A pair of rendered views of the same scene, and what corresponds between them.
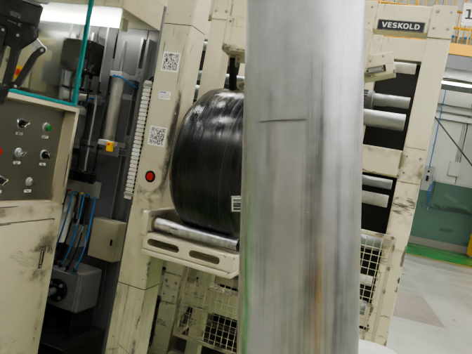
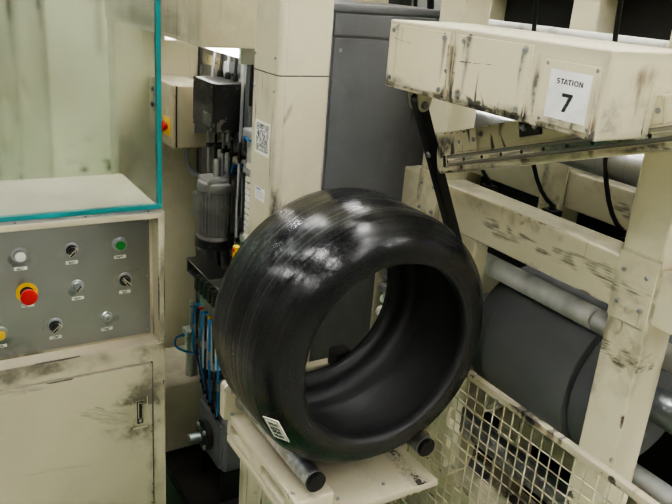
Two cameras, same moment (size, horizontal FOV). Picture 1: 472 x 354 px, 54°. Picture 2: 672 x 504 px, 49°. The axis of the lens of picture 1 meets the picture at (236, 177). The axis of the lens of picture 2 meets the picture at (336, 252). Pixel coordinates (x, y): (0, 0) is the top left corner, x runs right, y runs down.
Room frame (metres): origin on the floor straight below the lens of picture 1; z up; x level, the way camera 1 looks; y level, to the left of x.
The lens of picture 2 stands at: (0.65, -0.82, 1.85)
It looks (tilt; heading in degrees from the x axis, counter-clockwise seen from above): 20 degrees down; 38
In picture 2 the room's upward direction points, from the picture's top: 5 degrees clockwise
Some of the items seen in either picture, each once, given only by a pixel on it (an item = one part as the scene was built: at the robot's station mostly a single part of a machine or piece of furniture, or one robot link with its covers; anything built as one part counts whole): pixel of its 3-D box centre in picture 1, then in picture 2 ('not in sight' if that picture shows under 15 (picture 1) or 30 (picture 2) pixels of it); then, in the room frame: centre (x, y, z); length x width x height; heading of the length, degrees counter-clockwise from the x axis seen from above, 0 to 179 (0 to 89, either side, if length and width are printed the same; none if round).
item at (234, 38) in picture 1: (297, 47); (522, 72); (2.04, -0.16, 1.71); 0.61 x 0.25 x 0.15; 70
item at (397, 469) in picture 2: (205, 255); (328, 458); (1.80, 0.06, 0.80); 0.37 x 0.36 x 0.02; 160
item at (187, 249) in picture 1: (191, 250); (276, 460); (1.67, 0.11, 0.83); 0.36 x 0.09 x 0.06; 70
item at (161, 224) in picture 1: (196, 233); (278, 437); (1.67, 0.10, 0.90); 0.35 x 0.05 x 0.05; 70
